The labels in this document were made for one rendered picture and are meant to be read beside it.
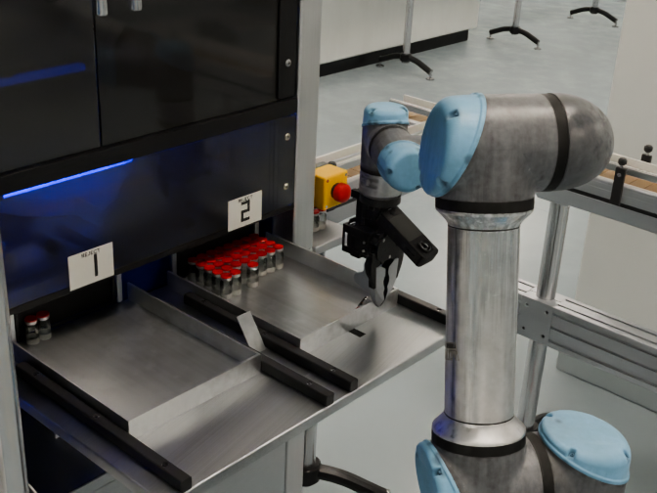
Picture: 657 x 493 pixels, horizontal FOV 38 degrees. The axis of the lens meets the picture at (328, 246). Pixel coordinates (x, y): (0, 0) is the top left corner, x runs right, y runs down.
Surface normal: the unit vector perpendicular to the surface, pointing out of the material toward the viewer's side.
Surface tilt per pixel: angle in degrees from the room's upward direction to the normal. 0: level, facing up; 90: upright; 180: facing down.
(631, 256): 90
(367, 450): 0
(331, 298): 0
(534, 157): 85
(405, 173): 90
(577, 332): 90
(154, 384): 0
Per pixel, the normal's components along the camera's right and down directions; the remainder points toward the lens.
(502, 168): 0.11, 0.19
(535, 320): -0.67, 0.29
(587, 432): 0.17, -0.90
